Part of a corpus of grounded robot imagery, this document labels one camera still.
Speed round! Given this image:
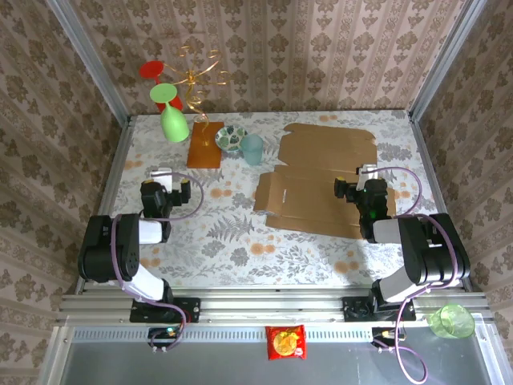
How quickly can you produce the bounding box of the brown cardboard box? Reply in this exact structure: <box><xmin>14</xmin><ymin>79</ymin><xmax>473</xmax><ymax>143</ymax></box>
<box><xmin>252</xmin><ymin>122</ymin><xmax>398</xmax><ymax>241</ymax></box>

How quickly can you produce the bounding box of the green plastic wine glass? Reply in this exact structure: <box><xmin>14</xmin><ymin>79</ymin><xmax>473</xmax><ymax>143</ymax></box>
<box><xmin>149</xmin><ymin>83</ymin><xmax>190</xmax><ymax>144</ymax></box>

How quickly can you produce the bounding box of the leaf pattern bowl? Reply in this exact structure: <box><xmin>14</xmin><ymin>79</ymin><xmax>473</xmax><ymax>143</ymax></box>
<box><xmin>215</xmin><ymin>124</ymin><xmax>246</xmax><ymax>153</ymax></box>

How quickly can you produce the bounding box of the teal translucent cup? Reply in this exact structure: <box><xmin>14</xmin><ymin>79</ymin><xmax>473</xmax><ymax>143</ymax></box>
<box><xmin>239</xmin><ymin>133</ymin><xmax>265</xmax><ymax>167</ymax></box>

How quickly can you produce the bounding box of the floral tablecloth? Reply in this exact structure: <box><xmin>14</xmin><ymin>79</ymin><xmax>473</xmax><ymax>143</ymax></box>
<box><xmin>94</xmin><ymin>110</ymin><xmax>462</xmax><ymax>288</ymax></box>

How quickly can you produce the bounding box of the red plastic wine glass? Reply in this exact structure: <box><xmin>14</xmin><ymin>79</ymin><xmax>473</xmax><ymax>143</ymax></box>
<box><xmin>139</xmin><ymin>60</ymin><xmax>184</xmax><ymax>113</ymax></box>

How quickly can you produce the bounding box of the small black circuit board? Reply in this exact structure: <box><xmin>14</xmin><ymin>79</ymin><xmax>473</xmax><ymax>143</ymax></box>
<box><xmin>147</xmin><ymin>326</ymin><xmax>184</xmax><ymax>349</ymax></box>
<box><xmin>371</xmin><ymin>326</ymin><xmax>406</xmax><ymax>348</ymax></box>

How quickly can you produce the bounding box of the perforated metal strip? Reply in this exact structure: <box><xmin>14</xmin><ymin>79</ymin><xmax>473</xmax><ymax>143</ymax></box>
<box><xmin>70</xmin><ymin>326</ymin><xmax>488</xmax><ymax>342</ymax></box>

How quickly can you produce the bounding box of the green translucent cup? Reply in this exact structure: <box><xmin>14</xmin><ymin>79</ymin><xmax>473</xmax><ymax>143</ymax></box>
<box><xmin>428</xmin><ymin>303</ymin><xmax>476</xmax><ymax>340</ymax></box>

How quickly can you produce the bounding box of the red snack packet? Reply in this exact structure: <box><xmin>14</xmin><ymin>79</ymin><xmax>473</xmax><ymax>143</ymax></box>
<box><xmin>265</xmin><ymin>324</ymin><xmax>308</xmax><ymax>361</ymax></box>

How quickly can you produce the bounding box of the grey metal panel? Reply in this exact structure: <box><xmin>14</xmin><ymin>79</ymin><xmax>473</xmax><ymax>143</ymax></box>
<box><xmin>38</xmin><ymin>325</ymin><xmax>513</xmax><ymax>385</ymax></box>

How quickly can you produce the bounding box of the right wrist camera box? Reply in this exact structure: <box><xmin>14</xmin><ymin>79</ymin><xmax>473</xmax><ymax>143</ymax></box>
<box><xmin>357</xmin><ymin>163</ymin><xmax>378</xmax><ymax>190</ymax></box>

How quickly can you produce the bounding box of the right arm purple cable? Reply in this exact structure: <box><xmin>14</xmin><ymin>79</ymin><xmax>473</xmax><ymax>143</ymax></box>
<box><xmin>368</xmin><ymin>167</ymin><xmax>462</xmax><ymax>384</ymax></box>

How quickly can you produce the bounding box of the gold wire glass rack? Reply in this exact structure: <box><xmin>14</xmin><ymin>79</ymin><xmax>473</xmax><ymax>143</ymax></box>
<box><xmin>162</xmin><ymin>44</ymin><xmax>232</xmax><ymax>169</ymax></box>

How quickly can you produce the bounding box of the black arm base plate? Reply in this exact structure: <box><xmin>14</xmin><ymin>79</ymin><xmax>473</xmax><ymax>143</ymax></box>
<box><xmin>130</xmin><ymin>297</ymin><xmax>201</xmax><ymax>324</ymax></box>
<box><xmin>343</xmin><ymin>295</ymin><xmax>416</xmax><ymax>322</ymax></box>

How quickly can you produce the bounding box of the aluminium table frame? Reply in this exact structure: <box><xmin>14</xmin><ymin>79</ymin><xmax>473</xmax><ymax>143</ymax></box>
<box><xmin>55</xmin><ymin>111</ymin><xmax>492</xmax><ymax>326</ymax></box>

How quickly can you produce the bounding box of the aluminium corner post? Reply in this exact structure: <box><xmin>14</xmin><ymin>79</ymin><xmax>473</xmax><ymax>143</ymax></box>
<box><xmin>408</xmin><ymin>0</ymin><xmax>486</xmax><ymax>121</ymax></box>
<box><xmin>46</xmin><ymin>0</ymin><xmax>131</xmax><ymax>125</ymax></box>

